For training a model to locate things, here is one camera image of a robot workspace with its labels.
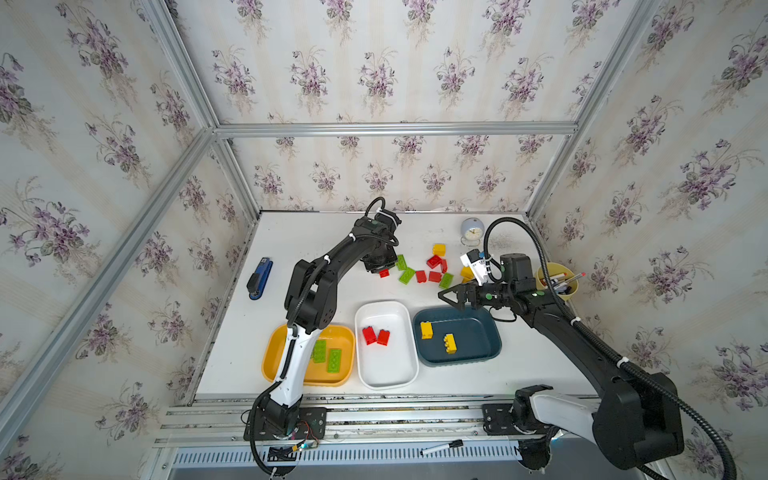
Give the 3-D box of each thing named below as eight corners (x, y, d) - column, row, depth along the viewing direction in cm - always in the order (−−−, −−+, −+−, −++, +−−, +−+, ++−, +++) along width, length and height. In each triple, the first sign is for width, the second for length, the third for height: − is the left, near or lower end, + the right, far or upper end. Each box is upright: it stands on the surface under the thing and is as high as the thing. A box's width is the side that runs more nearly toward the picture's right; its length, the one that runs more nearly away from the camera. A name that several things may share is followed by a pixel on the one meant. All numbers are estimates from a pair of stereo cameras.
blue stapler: (248, 300, 98) (243, 292, 94) (265, 264, 107) (260, 256, 103) (258, 301, 97) (253, 293, 94) (274, 265, 107) (270, 257, 103)
